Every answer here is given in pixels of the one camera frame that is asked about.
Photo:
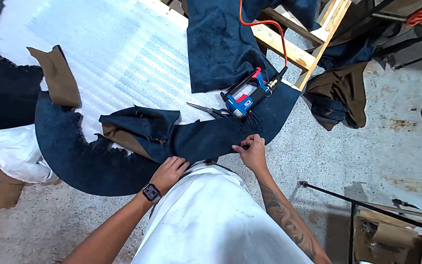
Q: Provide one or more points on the person's right index finger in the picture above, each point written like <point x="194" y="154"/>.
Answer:
<point x="246" y="142"/>

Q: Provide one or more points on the wide dark navy fabric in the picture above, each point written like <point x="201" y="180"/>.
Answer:
<point x="6" y="91"/>

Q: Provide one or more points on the hanging brown blue fabric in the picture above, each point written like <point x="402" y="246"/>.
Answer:
<point x="346" y="97"/>

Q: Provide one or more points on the white foam padding sheet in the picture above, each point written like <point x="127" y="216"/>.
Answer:
<point x="97" y="62"/>

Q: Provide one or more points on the person's left thumb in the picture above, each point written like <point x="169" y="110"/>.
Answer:
<point x="184" y="168"/>

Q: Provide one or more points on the curved dark blue fabric strip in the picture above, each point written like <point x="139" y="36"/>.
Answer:
<point x="64" y="161"/>

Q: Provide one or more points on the brown cardboard box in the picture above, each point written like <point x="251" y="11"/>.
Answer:
<point x="7" y="194"/>

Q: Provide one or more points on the black scissors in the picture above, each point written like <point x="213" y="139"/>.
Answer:
<point x="214" y="111"/>

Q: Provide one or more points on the crumpled white cloth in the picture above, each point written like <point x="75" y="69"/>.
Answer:
<point x="11" y="154"/>

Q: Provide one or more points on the folded blue brown fabric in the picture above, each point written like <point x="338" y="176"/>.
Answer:
<point x="148" y="123"/>

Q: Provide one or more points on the large draped blue fabric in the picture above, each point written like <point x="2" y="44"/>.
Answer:
<point x="218" y="47"/>

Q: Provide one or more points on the brown fabric flap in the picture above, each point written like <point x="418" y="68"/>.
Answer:
<point x="60" y="79"/>

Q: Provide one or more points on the black metal stand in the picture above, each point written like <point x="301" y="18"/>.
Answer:
<point x="412" y="40"/>

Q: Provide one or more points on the person's right fingers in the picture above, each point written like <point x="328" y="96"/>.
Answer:
<point x="257" y="138"/>

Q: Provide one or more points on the person's left hand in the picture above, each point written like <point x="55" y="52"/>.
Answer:
<point x="166" y="176"/>

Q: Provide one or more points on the wooden frame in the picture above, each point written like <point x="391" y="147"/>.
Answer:
<point x="319" y="55"/>

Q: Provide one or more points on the person's body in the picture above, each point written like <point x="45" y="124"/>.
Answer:
<point x="211" y="220"/>

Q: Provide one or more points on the person's right hand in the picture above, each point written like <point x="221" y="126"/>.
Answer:
<point x="254" y="157"/>

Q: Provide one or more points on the person's right thumb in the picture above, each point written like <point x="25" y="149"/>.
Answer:
<point x="238" y="148"/>

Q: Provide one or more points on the person's left fingers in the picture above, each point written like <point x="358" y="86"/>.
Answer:
<point x="174" y="161"/>

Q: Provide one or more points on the person's left forearm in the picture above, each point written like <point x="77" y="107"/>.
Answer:
<point x="114" y="227"/>

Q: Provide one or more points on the black metal frame rack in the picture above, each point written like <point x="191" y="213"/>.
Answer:
<point x="352" y="220"/>

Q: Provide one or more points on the person's right forearm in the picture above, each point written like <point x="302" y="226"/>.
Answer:
<point x="286" y="216"/>

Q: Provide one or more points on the blue red pneumatic stapler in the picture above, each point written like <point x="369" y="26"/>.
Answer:
<point x="238" y="103"/>

